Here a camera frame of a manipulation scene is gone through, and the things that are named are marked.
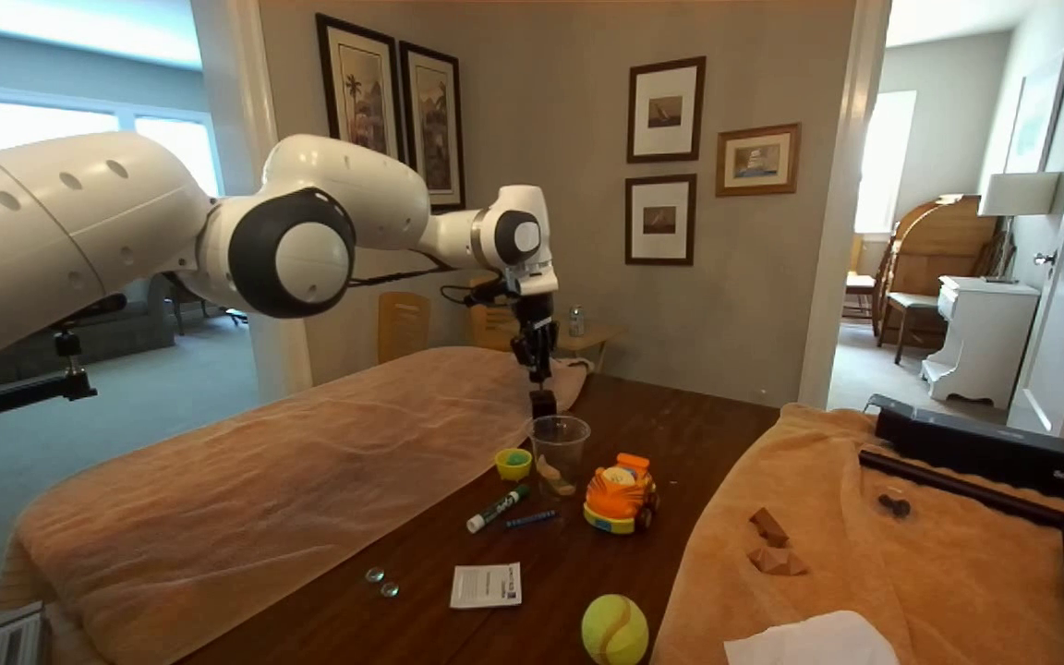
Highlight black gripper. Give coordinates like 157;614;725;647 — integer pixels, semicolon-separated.
506;291;561;399

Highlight black clamp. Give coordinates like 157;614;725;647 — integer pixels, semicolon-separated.
524;383;567;430

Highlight clear plastic cup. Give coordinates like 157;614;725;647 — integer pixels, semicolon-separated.
524;410;593;492

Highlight small yellow cup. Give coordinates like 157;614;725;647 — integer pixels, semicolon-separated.
492;444;537;483

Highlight small wooden block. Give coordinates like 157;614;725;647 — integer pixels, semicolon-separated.
532;455;581;498

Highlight green white marker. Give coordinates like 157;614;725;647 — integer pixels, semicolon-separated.
463;479;537;535

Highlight orange toy truck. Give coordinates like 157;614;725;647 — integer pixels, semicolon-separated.
581;451;662;541

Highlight blue crayon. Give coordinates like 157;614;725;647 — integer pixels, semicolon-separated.
497;505;566;532

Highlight wooden chair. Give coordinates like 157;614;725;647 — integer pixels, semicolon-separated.
374;287;432;367

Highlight small black framed picture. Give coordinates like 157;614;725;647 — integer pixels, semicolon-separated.
620;173;699;270
625;56;710;165

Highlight white paper card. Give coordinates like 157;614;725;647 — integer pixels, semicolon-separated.
447;562;524;614

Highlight yellow tennis ball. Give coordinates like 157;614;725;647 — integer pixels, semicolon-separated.
577;590;655;665

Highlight brown wooden piece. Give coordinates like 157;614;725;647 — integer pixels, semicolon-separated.
747;546;814;580
747;505;789;550

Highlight tall black framed picture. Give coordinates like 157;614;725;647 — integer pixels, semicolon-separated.
400;41;469;216
314;13;405;169

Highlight large orange towel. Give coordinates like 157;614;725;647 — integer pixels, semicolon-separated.
0;344;593;665

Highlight wooden framed picture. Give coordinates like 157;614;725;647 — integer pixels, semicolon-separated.
714;122;805;199

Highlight white cloth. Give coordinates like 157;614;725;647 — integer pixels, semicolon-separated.
725;607;901;665

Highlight wicker chair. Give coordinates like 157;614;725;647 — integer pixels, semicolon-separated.
868;191;1005;370

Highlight dark sofa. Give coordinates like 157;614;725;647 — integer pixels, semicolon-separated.
0;287;181;399

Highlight long black rod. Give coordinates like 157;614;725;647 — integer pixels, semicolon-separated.
856;446;1064;535

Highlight bright window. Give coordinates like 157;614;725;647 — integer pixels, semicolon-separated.
0;90;221;207

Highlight white cabinet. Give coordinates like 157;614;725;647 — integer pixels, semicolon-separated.
918;274;1042;414

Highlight long black case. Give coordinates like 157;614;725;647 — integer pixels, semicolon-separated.
861;391;1064;519

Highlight white shade lamp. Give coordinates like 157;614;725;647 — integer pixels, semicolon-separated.
978;169;1064;222

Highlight pale framed picture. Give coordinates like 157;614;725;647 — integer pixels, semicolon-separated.
1005;41;1064;178

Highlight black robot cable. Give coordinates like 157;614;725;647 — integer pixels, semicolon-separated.
351;250;457;295

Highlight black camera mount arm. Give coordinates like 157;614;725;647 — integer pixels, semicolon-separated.
0;320;100;431

